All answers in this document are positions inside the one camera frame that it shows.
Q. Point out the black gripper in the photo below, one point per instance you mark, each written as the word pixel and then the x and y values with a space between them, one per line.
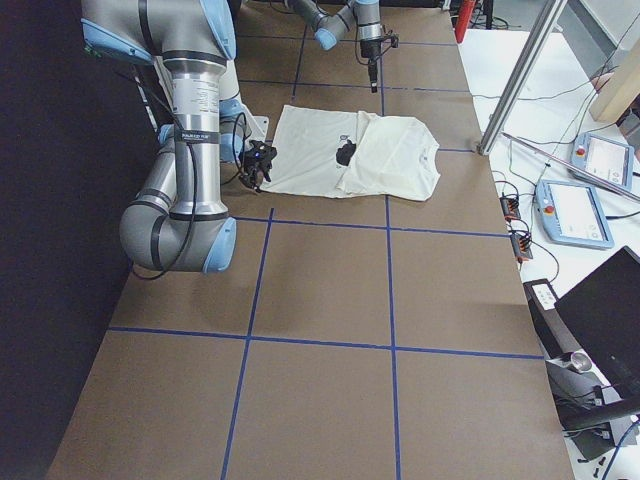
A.
pixel 249 167
pixel 369 50

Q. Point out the cream long-sleeve cat shirt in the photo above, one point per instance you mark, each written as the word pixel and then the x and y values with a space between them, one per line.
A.
pixel 338 154

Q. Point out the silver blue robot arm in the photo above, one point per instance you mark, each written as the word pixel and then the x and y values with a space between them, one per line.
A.
pixel 328 29
pixel 178 222

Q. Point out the red cylinder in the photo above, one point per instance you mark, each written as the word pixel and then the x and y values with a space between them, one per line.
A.
pixel 465 12

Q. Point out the near teach pendant tablet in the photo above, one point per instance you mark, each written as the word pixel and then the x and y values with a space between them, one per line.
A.
pixel 571 215

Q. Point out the teach pendant tablet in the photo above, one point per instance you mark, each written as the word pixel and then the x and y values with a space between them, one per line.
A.
pixel 609 160
pixel 571 215

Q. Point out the white reacher grabber stick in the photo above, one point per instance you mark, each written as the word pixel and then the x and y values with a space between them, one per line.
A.
pixel 569 166

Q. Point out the far teach pendant tablet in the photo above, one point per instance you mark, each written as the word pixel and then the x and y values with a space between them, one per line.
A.
pixel 609 160

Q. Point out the black laptop monitor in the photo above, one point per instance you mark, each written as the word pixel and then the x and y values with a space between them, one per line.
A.
pixel 602 313

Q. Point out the aluminium frame post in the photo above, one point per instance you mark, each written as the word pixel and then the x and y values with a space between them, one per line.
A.
pixel 537 38

